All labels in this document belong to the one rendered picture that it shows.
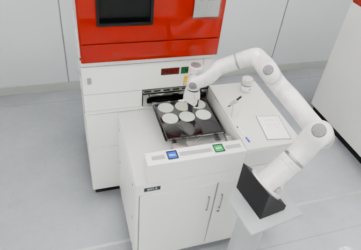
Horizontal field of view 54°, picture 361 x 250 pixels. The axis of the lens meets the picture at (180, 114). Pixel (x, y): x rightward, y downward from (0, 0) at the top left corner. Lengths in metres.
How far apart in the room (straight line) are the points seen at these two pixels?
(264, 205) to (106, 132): 1.18
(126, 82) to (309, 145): 1.12
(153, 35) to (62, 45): 1.83
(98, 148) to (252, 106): 1.08
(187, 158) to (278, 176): 0.46
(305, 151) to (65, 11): 2.57
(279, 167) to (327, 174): 1.71
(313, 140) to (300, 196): 1.49
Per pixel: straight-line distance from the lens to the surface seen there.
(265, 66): 1.85
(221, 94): 2.32
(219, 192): 2.15
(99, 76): 2.15
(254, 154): 2.01
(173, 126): 2.11
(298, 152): 1.77
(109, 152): 2.56
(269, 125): 2.15
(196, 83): 1.98
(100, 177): 2.74
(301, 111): 1.83
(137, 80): 2.21
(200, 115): 2.21
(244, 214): 1.86
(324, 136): 1.72
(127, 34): 1.98
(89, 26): 1.94
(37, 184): 3.06
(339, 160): 3.67
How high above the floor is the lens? 2.28
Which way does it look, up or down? 39 degrees down
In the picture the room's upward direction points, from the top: 7 degrees clockwise
